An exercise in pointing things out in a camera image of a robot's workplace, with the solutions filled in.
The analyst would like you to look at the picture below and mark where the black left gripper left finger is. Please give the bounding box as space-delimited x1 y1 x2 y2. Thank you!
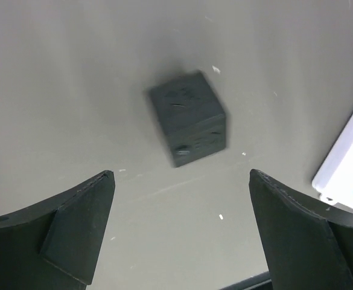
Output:
0 170 115 289

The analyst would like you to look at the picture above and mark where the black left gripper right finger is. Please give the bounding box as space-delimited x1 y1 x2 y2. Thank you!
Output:
249 169 353 289

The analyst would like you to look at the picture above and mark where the black cube adapter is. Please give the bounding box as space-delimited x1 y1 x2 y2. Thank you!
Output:
147 70 227 167

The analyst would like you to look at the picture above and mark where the white power strip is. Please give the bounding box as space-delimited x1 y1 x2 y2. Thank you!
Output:
312 114 353 209

